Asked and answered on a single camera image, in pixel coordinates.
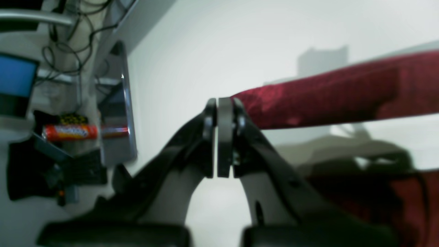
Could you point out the metal rack frame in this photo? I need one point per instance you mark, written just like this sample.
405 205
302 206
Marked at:
115 108

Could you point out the orange candy tube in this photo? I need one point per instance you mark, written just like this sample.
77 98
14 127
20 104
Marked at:
63 133

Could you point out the black curved left gripper left finger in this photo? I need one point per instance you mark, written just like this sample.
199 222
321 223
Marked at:
149 209

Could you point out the blue screen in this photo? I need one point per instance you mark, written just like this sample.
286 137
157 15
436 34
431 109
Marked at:
17 75

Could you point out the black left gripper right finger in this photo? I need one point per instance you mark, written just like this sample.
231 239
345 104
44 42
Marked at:
285 210

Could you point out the silver metal bar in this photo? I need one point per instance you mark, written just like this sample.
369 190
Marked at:
36 16

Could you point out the dark red long-sleeve shirt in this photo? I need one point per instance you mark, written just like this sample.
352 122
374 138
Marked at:
401 86

